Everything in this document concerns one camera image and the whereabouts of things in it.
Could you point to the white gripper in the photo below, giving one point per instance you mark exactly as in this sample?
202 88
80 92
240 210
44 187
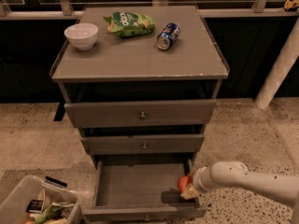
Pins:
199 180

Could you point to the red apple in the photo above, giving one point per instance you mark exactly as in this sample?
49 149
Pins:
184 182

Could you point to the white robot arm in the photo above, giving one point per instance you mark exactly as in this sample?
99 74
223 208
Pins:
265 140

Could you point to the grey open bottom drawer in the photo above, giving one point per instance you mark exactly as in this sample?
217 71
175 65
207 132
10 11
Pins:
141 188

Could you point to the grey top drawer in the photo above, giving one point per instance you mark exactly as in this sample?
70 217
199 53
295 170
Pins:
146 113

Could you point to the grey middle drawer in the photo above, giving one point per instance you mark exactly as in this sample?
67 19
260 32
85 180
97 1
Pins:
141 144

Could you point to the grey drawer cabinet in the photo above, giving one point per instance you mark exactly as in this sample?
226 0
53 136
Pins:
136 70

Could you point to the green snack packet in bin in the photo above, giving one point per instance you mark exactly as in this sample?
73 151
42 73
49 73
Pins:
56 213

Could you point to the blue soda can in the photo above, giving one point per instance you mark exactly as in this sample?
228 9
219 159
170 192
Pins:
168 36

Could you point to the black packet in bin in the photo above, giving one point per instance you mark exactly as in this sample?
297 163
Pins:
35 206

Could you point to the green chip bag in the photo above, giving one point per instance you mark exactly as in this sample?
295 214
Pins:
128 24

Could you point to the clear plastic storage bin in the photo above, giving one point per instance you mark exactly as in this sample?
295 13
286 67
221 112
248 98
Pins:
13 208

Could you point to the white ceramic bowl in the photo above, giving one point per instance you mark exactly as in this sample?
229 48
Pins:
82 36

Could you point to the metal railing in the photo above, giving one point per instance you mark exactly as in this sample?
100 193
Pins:
140 3

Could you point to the yellow object on ledge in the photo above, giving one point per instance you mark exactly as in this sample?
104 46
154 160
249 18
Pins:
291 5

